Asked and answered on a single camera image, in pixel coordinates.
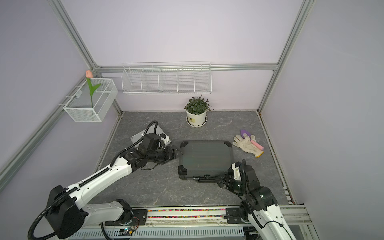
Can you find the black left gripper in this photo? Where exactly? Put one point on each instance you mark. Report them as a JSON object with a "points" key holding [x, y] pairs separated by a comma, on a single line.
{"points": [[169, 156]]}

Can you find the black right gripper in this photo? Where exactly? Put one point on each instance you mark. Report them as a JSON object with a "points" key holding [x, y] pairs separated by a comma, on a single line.
{"points": [[230, 178]]}

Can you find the black poker set case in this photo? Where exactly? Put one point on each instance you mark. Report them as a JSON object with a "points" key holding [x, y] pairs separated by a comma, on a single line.
{"points": [[205, 160]]}

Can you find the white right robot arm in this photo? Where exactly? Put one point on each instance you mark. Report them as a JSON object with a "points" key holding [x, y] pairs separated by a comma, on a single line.
{"points": [[260, 206]]}

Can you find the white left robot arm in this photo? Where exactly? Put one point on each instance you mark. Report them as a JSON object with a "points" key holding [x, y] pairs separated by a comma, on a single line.
{"points": [[68, 209]]}

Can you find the silver aluminium poker case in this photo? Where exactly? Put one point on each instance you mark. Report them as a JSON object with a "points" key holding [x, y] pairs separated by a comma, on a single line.
{"points": [[137, 136]]}

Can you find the white cotton work glove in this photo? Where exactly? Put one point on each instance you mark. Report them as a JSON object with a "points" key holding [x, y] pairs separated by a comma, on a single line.
{"points": [[246, 145]]}

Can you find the white plant pot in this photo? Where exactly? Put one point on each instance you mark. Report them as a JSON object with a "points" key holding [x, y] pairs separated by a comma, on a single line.
{"points": [[196, 120]]}

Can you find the purple pink garden trowel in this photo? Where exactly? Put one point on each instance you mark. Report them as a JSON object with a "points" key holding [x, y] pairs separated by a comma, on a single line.
{"points": [[255, 144]]}

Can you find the green potted plant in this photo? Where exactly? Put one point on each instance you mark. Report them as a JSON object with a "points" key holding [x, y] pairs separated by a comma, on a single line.
{"points": [[197, 106]]}

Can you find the artificial pink tulip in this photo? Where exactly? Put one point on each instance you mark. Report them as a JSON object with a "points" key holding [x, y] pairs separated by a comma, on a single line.
{"points": [[92, 88]]}

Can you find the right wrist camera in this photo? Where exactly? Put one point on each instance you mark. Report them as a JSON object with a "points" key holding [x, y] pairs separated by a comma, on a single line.
{"points": [[236, 170]]}

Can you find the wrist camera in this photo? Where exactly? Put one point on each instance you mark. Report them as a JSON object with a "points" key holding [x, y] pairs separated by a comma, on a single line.
{"points": [[236, 170], [165, 139]]}

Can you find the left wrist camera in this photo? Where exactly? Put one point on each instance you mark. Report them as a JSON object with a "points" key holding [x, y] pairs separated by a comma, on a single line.
{"points": [[165, 139]]}

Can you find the white vented cable duct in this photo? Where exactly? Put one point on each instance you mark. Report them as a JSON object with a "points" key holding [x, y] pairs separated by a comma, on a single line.
{"points": [[175, 233]]}

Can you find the white wire wall shelf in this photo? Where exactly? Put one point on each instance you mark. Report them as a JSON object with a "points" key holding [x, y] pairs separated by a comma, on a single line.
{"points": [[167, 78]]}

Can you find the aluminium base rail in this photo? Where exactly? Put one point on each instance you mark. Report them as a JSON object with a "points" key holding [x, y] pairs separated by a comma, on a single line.
{"points": [[211, 216]]}

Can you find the white mesh wall basket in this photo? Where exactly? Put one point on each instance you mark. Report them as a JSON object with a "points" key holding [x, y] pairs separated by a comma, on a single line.
{"points": [[78, 107]]}

